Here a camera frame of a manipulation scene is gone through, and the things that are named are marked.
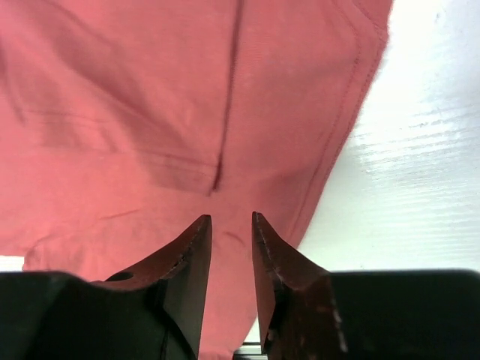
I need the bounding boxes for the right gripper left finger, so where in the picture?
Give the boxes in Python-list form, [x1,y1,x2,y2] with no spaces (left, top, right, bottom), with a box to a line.
[85,215,212,359]

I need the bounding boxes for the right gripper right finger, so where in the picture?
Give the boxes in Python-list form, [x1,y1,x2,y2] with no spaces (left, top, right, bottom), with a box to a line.
[252,212,348,359]

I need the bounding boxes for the red t shirt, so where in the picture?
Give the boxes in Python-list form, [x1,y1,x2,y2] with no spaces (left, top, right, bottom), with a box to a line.
[1,1,392,359]

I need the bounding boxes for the aluminium mounting rail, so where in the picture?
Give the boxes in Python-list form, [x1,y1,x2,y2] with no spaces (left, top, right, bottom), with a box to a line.
[232,342,268,360]

